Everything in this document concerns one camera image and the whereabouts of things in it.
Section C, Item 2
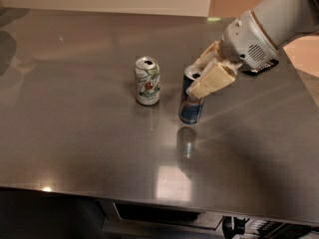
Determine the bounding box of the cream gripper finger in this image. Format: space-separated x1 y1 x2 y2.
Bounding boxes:
194 41 222 68
186 59 238 99

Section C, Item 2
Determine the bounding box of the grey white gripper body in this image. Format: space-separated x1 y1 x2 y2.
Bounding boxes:
220 11 278 72

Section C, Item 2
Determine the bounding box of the blue silver redbull can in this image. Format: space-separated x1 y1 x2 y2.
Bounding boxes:
178 66 203 124

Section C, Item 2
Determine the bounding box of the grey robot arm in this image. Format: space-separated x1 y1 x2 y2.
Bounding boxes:
186 0 319 99

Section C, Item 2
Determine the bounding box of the white green 7up can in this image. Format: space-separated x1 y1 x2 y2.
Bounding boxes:
134 56 160 106

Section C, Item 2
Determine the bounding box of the metal drawer under table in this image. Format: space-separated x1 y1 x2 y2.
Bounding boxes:
99 199 223 236

